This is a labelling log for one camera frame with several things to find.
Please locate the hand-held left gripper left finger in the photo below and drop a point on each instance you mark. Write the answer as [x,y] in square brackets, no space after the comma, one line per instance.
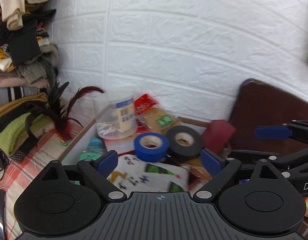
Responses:
[107,162]

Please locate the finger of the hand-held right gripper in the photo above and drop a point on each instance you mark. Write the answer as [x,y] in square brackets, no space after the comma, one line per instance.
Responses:
[254,153]
[273,133]

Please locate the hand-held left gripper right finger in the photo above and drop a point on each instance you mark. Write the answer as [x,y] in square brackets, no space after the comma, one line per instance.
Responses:
[211,163]

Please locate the dark red card holder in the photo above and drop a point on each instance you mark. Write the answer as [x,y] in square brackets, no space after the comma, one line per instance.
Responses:
[217,136]

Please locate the black tape roll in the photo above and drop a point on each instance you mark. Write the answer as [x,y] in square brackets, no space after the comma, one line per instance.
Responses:
[184,141]

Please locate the cardboard box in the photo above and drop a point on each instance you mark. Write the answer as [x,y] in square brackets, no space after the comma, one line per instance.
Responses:
[76,140]

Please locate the clear cotton swab jar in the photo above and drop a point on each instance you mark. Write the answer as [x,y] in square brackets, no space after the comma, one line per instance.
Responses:
[113,120]

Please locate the blue tape roll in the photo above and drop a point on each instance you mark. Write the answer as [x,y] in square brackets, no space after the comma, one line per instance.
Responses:
[151,146]

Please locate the brown snack packet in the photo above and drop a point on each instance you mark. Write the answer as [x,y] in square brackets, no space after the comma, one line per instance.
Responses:
[194,171]

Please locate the teal plastic bottle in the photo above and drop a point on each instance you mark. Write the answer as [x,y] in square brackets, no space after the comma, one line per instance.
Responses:
[93,148]

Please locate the red flat box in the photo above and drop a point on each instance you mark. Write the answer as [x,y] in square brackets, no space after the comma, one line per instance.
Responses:
[121,147]

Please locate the brown chair back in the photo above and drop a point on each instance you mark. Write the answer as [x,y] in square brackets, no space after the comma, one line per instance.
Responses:
[269,105]

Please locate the white printed pouch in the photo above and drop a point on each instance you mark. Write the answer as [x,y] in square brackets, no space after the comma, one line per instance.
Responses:
[149,175]

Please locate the brown grid glasses case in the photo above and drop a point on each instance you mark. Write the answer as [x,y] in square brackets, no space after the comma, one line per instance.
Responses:
[306,230]

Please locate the biscuit packet with green label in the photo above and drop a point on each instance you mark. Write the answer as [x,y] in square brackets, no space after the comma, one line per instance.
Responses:
[161,121]

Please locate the red snack packet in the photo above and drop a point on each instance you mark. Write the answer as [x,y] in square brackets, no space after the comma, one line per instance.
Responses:
[145,103]

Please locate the dark red feather duster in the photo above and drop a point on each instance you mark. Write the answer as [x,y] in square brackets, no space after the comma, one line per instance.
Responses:
[58,110]

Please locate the plaid blanket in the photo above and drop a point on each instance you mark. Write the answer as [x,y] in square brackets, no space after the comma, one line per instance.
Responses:
[31,160]

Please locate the pile of folded clothes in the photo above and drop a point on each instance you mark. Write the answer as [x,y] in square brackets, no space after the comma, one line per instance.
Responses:
[18,55]

